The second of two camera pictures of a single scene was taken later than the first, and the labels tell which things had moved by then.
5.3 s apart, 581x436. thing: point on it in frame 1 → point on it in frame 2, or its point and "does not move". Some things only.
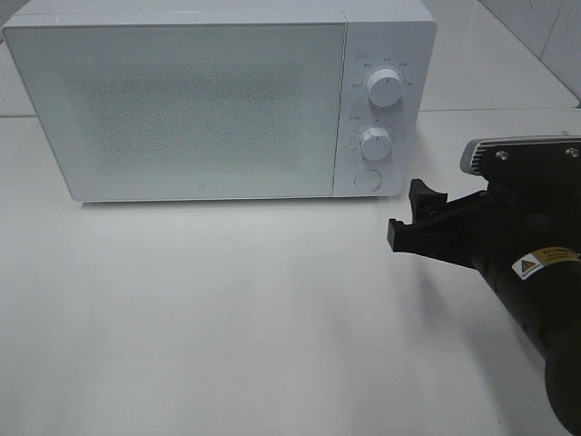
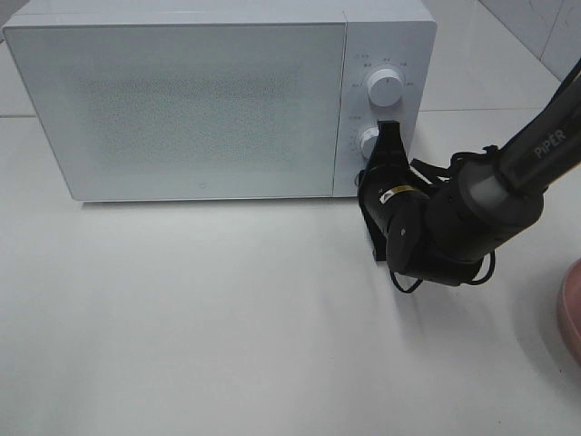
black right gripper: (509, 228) → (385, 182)
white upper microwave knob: (385, 87) does not move
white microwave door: (139, 111) does not move
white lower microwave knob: (376, 143) does not move
